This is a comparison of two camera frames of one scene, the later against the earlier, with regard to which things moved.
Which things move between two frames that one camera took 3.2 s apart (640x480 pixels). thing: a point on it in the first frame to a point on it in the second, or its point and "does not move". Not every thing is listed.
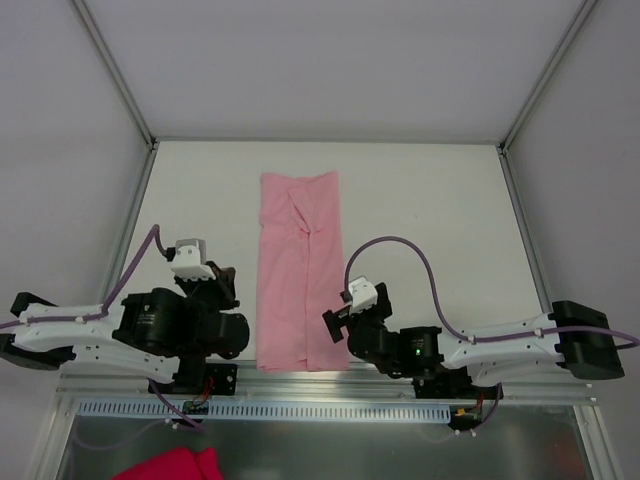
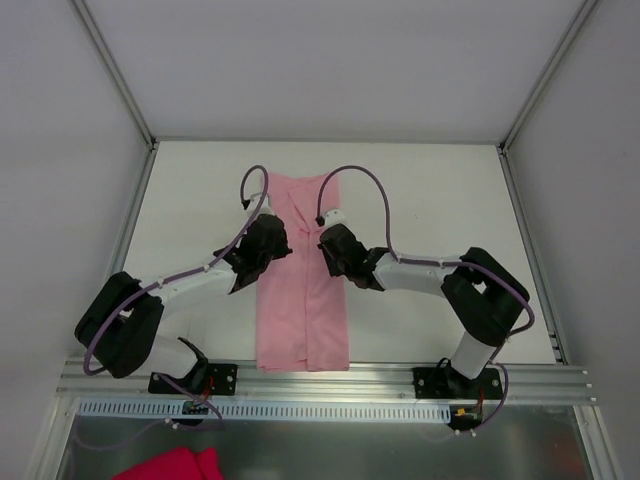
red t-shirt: x=177 y=464 does not move
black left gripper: x=223 y=286 to x=273 y=242
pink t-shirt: x=301 y=273 does not move
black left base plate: x=220 y=380 does not move
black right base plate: x=453 y=386 does not move
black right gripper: x=333 y=325 to x=333 y=248
